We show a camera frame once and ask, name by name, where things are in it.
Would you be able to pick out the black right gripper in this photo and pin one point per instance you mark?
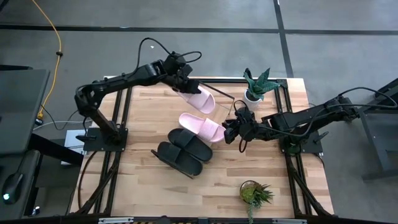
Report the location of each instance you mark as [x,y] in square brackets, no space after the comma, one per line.
[248,129]

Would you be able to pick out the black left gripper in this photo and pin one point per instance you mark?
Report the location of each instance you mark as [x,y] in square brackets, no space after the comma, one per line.
[178,81]

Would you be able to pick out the pink rubber slide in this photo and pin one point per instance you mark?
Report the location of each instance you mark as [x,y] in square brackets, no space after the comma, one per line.
[202,102]
[199,126]

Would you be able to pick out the black rubber slide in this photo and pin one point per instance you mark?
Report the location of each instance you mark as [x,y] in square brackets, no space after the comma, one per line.
[199,151]
[186,165]

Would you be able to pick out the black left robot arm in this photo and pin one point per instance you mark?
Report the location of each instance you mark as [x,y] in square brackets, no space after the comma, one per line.
[124,77]

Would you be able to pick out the snake plant in white pot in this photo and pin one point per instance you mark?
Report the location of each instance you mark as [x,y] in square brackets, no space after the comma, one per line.
[259,85]

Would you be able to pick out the spiky green potted plant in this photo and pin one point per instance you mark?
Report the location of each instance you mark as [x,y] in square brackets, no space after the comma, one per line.
[253,194]

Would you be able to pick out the white box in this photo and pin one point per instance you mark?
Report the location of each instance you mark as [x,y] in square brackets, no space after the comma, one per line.
[73,140]

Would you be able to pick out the grey metal stand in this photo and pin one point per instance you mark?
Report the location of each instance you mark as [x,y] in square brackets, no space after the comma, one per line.
[376,140]

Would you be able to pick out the black side desk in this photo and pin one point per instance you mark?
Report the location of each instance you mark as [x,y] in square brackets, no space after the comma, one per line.
[18,109]

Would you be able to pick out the black device with green light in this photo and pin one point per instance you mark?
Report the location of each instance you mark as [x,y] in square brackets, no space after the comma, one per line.
[12,186]

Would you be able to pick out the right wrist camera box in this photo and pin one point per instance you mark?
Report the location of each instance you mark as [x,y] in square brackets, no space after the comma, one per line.
[244,113]

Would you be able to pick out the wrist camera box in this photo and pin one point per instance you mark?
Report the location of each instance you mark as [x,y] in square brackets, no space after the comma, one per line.
[244,113]
[177,62]

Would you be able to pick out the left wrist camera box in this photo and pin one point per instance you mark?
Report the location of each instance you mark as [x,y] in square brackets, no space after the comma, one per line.
[177,62]

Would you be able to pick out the black frame clamp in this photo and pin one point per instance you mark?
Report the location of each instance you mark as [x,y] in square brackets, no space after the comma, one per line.
[247,72]

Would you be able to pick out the black aluminium table frame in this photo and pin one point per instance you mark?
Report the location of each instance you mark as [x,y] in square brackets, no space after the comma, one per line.
[128,105]

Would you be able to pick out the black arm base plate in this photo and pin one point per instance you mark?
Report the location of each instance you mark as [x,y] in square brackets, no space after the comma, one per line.
[314,148]
[93,144]

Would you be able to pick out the silver metal bracket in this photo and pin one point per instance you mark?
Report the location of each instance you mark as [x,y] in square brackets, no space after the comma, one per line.
[289,221]
[115,221]

